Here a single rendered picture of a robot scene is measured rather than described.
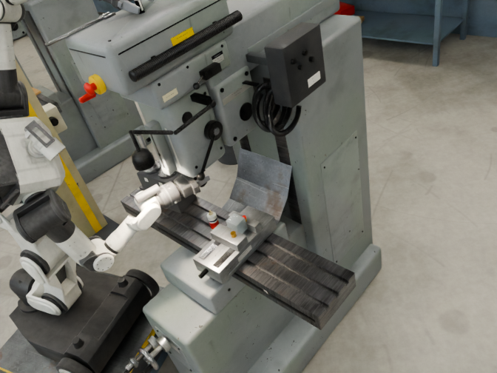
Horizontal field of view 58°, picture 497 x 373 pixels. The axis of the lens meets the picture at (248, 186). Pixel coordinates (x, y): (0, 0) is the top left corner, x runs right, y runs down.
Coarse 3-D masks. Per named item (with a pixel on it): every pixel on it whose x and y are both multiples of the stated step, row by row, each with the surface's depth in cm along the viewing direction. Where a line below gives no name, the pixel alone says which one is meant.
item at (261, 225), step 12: (252, 216) 190; (264, 216) 188; (252, 228) 181; (264, 228) 184; (276, 228) 191; (252, 240) 180; (264, 240) 187; (204, 252) 179; (216, 252) 178; (228, 252) 177; (240, 252) 176; (252, 252) 183; (204, 264) 175; (216, 264) 173; (228, 264) 172; (240, 264) 179; (216, 276) 173; (228, 276) 174
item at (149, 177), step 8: (160, 168) 211; (144, 176) 210; (152, 176) 208; (160, 176) 204; (168, 176) 203; (176, 176) 204; (144, 184) 215; (152, 184) 210; (160, 184) 205; (184, 200) 212; (192, 200) 217; (168, 208) 216; (176, 208) 211; (184, 208) 213
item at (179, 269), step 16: (176, 256) 203; (192, 256) 200; (176, 272) 195; (192, 272) 193; (192, 288) 187; (208, 288) 184; (224, 288) 186; (240, 288) 194; (208, 304) 186; (224, 304) 189
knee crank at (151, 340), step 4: (152, 336) 210; (156, 336) 212; (148, 340) 209; (152, 340) 208; (148, 344) 209; (152, 344) 207; (156, 344) 208; (144, 348) 208; (148, 348) 208; (136, 356) 205; (132, 360) 202; (128, 364) 203; (132, 364) 202; (136, 364) 202; (128, 368) 202; (132, 368) 204; (124, 372) 202; (128, 372) 203
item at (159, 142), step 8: (152, 120) 156; (152, 128) 153; (160, 128) 155; (152, 136) 156; (160, 136) 157; (160, 144) 158; (160, 152) 159; (168, 152) 161; (160, 160) 162; (168, 160) 162; (168, 168) 163; (176, 168) 166
